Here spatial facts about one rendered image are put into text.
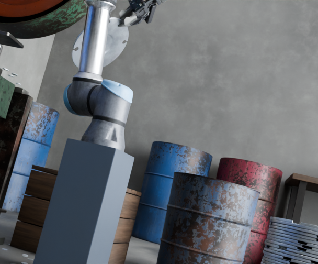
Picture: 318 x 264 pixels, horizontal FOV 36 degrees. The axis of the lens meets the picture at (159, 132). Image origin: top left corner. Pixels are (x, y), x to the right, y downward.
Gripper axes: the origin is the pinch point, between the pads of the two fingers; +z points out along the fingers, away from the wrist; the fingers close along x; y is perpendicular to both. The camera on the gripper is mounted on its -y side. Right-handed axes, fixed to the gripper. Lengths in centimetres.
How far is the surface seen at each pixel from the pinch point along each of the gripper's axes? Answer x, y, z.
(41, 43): -185, -251, 91
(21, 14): -28.9, 6.8, 35.1
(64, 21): -19.3, -2.1, 21.3
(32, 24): -21.3, 7.1, 33.0
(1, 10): -37, 8, 42
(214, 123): -19, -295, -15
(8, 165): 34, 16, 68
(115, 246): 80, -15, 54
